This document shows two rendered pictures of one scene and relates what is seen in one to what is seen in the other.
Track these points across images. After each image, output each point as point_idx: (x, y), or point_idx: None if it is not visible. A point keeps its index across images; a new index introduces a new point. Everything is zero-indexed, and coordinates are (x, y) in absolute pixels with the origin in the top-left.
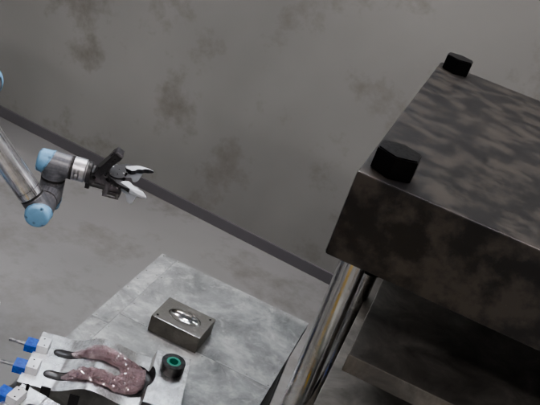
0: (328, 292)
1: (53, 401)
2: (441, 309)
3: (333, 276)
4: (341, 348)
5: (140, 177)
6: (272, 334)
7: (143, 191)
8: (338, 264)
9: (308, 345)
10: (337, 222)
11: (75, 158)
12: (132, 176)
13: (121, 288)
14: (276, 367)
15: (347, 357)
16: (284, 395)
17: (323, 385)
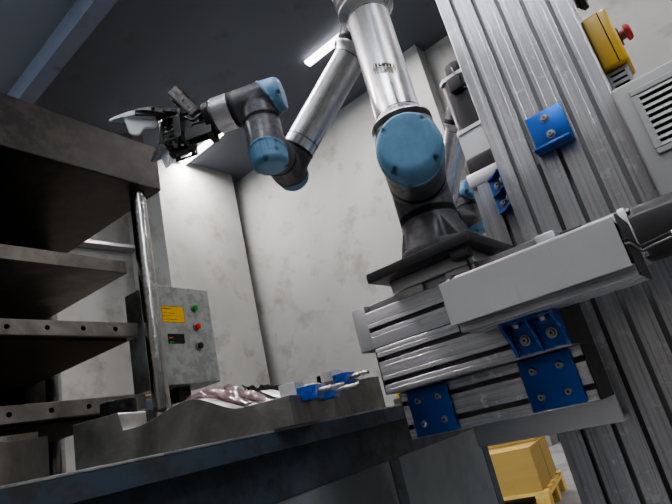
0: (147, 216)
1: None
2: None
3: (146, 206)
4: (22, 319)
5: (127, 128)
6: None
7: (154, 152)
8: (145, 199)
9: (152, 252)
10: (158, 173)
11: (227, 94)
12: (143, 126)
13: (3, 485)
14: None
15: (125, 264)
16: (156, 292)
17: (86, 321)
